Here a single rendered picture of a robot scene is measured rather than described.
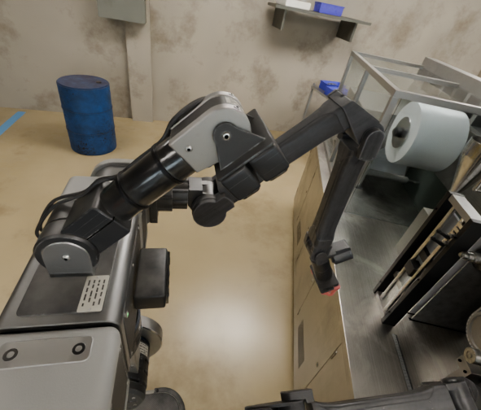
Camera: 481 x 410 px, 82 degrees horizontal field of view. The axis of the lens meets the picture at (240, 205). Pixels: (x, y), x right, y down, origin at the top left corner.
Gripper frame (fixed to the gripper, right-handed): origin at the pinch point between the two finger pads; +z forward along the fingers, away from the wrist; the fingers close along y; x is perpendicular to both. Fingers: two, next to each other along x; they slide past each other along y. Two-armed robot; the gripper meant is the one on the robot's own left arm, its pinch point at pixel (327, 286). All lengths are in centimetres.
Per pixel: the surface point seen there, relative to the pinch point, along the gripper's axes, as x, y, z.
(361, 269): -20.4, 18.2, 28.5
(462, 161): -69, 28, -6
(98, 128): 156, 269, -8
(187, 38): 29, 387, -33
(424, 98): -72, 56, -22
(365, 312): -11.2, -3.0, 23.2
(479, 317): -37.5, -22.4, 5.5
